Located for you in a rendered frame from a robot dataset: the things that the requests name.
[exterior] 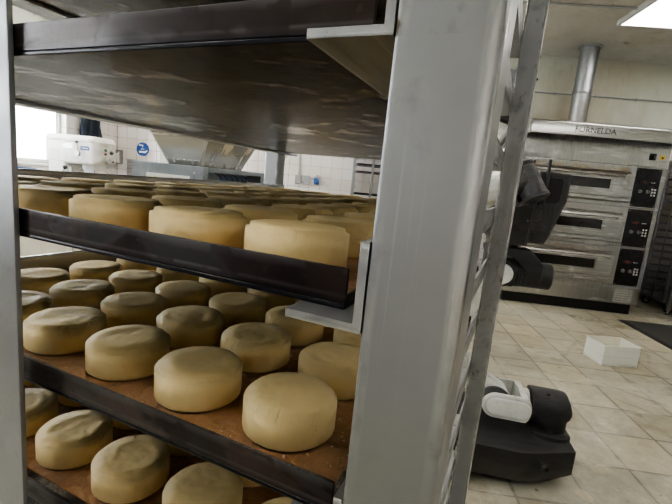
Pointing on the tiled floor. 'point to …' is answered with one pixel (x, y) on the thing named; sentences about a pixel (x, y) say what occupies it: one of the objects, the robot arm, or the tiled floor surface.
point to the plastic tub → (612, 351)
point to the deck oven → (598, 211)
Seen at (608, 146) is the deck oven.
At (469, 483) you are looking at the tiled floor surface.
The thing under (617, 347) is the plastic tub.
